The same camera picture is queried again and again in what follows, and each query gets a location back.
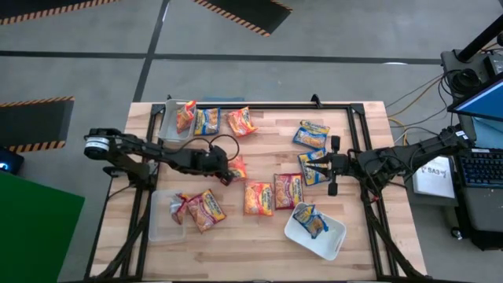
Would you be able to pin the laptop computer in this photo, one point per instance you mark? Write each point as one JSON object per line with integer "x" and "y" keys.
{"x": 479, "y": 212}

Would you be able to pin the light grey plastic bin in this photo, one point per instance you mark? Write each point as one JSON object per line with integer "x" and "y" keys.
{"x": 167, "y": 126}

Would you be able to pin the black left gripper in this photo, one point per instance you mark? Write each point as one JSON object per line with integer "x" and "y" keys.
{"x": 216, "y": 163}

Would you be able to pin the black keyboard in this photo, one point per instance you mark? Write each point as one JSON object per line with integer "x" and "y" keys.
{"x": 483, "y": 169}

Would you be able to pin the orange Maruchan noodle pack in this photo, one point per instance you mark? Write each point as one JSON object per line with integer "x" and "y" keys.
{"x": 184, "y": 118}
{"x": 258, "y": 198}
{"x": 239, "y": 169}
{"x": 241, "y": 122}

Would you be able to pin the white plastic bin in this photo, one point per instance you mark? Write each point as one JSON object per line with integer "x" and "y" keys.
{"x": 330, "y": 239}

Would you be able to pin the black hazard-striped floor mat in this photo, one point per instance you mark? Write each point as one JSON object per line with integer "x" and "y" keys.
{"x": 39, "y": 6}
{"x": 247, "y": 12}
{"x": 31, "y": 126}

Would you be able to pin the black pole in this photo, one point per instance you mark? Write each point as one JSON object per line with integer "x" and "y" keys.
{"x": 479, "y": 39}

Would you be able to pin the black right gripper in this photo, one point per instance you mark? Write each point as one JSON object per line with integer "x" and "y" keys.
{"x": 338, "y": 164}

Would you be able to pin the black device with blue light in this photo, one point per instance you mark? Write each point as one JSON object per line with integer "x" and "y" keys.
{"x": 9, "y": 163}

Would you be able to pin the blue lit computer screen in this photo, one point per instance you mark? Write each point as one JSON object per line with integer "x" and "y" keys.
{"x": 483, "y": 102}

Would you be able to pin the black aluminium table frame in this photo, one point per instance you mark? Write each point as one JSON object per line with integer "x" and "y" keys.
{"x": 275, "y": 106}

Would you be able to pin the blue tape strip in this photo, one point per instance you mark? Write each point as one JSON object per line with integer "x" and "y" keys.
{"x": 222, "y": 99}

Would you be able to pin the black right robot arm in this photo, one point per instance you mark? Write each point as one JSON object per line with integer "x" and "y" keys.
{"x": 412, "y": 151}

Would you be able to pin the green floor board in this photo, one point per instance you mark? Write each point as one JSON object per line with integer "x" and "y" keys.
{"x": 35, "y": 228}

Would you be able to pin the clear plastic bin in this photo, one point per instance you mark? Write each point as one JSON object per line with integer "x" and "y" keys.
{"x": 165, "y": 228}

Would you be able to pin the white paper sheet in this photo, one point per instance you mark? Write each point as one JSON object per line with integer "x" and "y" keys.
{"x": 432, "y": 181}

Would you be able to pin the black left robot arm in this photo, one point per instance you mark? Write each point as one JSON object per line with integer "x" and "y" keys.
{"x": 129, "y": 147}

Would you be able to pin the blue yellow Maruchan noodle pack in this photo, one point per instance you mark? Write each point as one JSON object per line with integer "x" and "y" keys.
{"x": 312, "y": 179}
{"x": 207, "y": 122}
{"x": 310, "y": 220}
{"x": 308, "y": 139}
{"x": 316, "y": 127}

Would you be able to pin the red Maruchan beef noodle pack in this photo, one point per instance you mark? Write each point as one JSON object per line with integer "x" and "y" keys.
{"x": 205, "y": 211}
{"x": 178, "y": 208}
{"x": 288, "y": 191}

